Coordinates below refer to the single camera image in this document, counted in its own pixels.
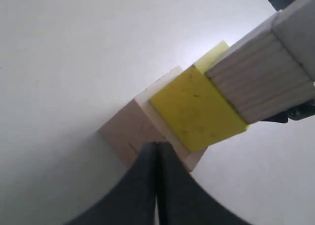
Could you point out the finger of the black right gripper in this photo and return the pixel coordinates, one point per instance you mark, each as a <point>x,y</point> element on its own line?
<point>296,113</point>

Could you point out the large wooden cube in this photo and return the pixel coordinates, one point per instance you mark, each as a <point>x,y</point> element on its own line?
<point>138,123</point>

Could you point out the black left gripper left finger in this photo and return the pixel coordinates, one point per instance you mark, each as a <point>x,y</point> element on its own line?
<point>132,200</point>

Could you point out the yellow cube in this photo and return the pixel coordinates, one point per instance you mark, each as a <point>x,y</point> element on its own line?
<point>195,109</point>

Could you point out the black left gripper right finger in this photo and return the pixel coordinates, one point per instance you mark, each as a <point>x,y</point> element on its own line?
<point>181,200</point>

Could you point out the small wooden cube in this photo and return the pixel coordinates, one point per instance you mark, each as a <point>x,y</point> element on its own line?
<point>295,27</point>

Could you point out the medium wooden cube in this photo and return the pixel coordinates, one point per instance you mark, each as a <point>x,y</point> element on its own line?
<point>259,77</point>

